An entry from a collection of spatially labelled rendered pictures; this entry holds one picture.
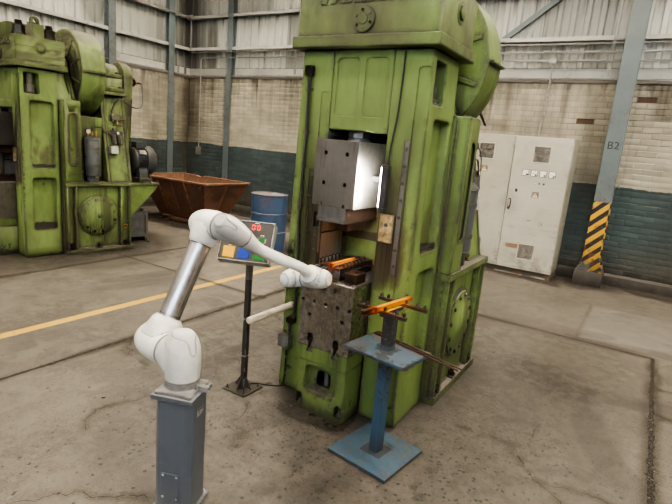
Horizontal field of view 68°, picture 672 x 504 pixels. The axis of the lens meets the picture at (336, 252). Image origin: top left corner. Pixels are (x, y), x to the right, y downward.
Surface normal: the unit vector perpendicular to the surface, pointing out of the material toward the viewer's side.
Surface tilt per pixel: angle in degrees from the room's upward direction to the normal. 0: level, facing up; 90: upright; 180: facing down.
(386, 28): 90
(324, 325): 90
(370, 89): 90
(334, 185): 90
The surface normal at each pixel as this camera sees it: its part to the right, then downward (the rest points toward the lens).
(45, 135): 0.77, 0.18
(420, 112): -0.53, 0.14
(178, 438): -0.21, 0.19
